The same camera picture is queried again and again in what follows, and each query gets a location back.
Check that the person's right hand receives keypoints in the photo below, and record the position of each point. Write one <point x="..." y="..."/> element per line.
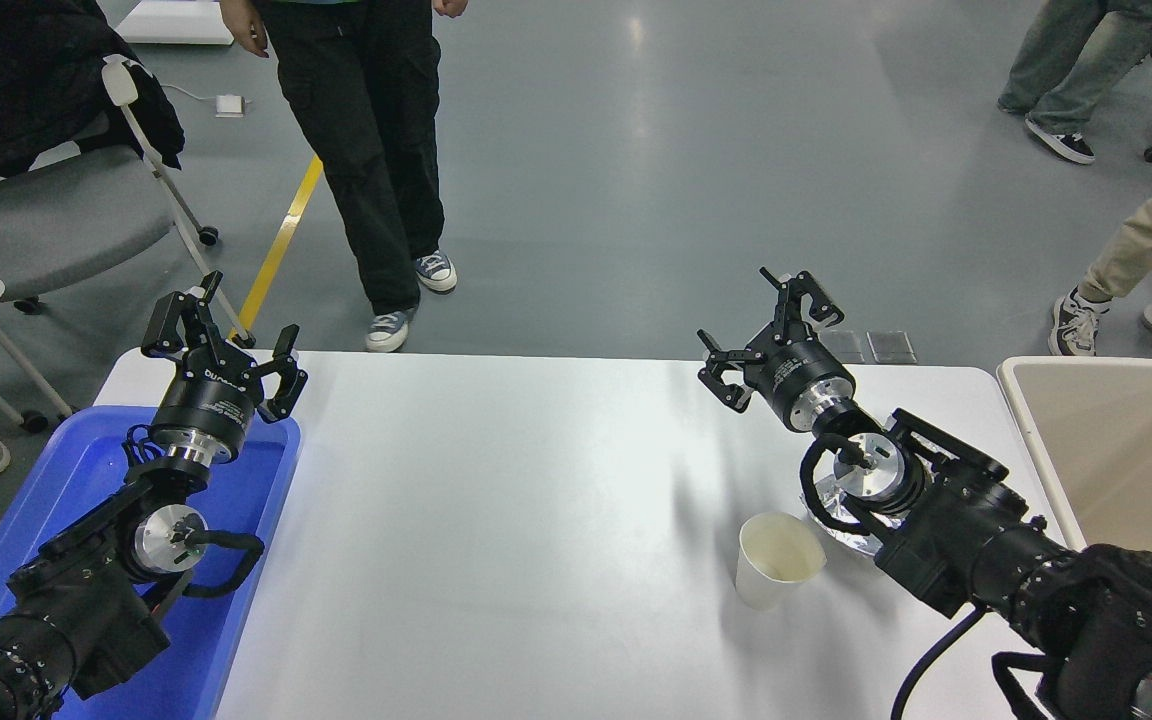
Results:
<point x="244" y="28"/>

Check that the blue plastic tray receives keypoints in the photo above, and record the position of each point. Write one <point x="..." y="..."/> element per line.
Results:
<point x="236" y="520"/>

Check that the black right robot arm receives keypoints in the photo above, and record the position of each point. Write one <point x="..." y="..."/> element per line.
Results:
<point x="986" y="550"/>

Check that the metal floor plate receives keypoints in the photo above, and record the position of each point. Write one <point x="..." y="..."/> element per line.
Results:
<point x="891" y="347"/>
<point x="848" y="348"/>

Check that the white paper cup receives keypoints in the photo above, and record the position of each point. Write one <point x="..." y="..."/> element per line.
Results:
<point x="771" y="570"/>

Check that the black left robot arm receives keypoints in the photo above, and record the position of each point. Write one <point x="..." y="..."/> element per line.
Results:
<point x="66" y="600"/>

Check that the white power adapter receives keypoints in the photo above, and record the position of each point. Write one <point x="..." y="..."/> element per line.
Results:
<point x="229" y="105"/>

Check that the grey office chair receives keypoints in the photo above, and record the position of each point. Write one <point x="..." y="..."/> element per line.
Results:
<point x="56" y="220"/>

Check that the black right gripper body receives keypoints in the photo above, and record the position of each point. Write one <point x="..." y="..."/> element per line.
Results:
<point x="801" y="382"/>

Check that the black jacket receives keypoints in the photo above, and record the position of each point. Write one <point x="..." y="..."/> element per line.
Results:
<point x="16" y="70"/>

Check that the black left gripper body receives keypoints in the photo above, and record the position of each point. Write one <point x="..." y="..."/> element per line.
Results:
<point x="208" y="398"/>

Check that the white flat board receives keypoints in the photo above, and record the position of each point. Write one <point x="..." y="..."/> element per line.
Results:
<point x="171" y="22"/>

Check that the person's left hand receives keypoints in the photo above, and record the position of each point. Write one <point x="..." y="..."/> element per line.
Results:
<point x="450" y="7"/>

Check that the large pale plastic bin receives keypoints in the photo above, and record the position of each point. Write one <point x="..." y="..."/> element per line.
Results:
<point x="1116" y="450"/>

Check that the crumpled silver foil tray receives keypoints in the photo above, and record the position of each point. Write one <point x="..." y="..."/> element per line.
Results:
<point x="851" y="537"/>

